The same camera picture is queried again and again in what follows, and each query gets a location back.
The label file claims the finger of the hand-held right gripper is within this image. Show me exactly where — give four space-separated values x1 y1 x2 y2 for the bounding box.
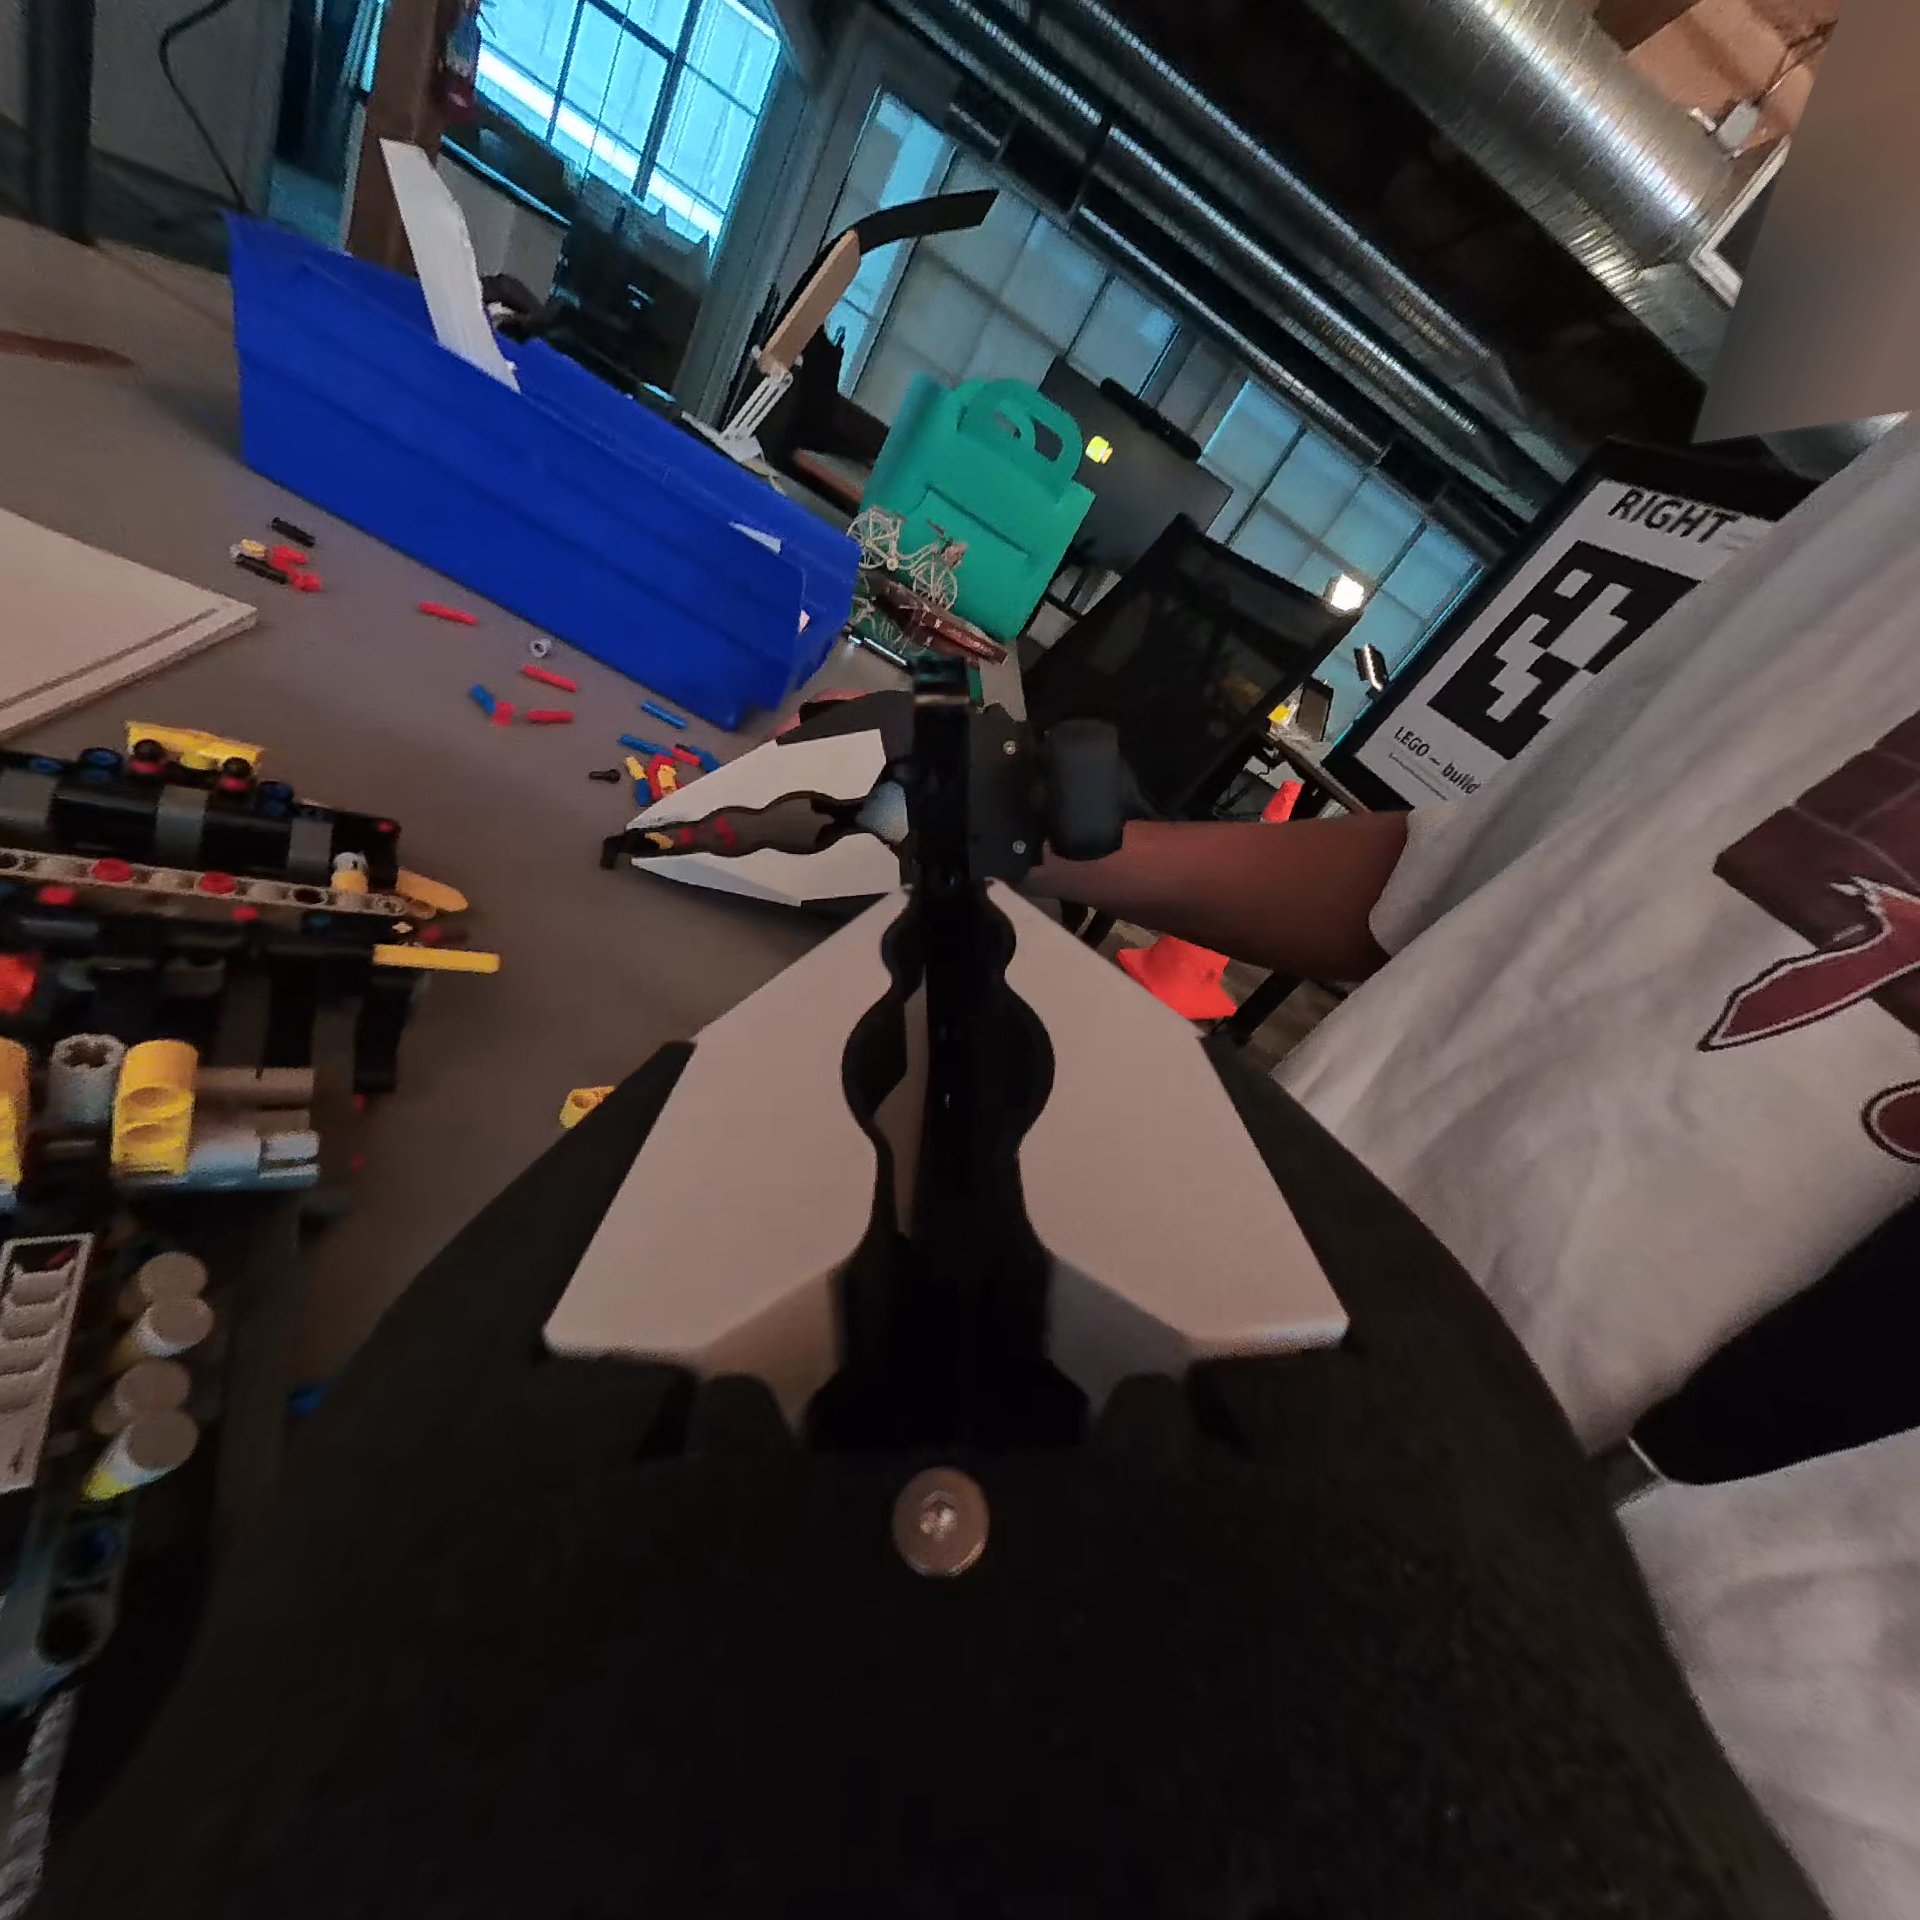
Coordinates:
627 729 903 847
632 831 903 910

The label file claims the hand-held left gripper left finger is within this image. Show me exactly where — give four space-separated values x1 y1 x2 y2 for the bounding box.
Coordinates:
545 884 922 1375

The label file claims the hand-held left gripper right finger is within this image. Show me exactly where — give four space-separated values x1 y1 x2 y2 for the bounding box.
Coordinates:
972 878 1348 1379

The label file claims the pile of red blue pins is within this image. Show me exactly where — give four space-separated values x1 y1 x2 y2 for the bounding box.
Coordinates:
416 598 723 812

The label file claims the lego car model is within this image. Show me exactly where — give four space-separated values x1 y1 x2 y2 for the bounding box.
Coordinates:
0 721 505 1729

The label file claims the person's right forearm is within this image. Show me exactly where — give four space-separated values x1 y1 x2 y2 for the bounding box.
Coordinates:
1050 809 1412 986

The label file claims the lego instruction booklet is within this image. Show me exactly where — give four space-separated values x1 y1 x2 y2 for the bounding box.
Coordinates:
0 508 260 740

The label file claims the brown flat box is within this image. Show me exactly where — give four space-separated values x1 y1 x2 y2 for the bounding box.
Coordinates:
879 575 1016 663

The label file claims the black mesh chair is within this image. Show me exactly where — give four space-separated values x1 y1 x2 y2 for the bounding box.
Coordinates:
1027 516 1361 819

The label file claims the teal felt bag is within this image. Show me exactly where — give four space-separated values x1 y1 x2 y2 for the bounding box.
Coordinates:
863 375 1098 641

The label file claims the black monitor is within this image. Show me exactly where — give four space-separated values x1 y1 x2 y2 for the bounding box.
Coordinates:
1042 357 1235 571

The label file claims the blue plastic bin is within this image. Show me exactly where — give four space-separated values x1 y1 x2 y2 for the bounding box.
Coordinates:
225 211 864 734

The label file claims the white desk lamp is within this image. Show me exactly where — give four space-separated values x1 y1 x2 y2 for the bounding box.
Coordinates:
720 187 999 460

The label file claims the black and white sign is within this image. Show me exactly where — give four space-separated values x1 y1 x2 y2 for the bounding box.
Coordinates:
1319 434 1825 812

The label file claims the brown wooden pillar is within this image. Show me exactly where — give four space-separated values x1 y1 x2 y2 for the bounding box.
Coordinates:
348 0 483 273

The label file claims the black lanyard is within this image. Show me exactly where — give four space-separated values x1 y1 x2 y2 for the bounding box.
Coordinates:
1628 1201 1920 1489

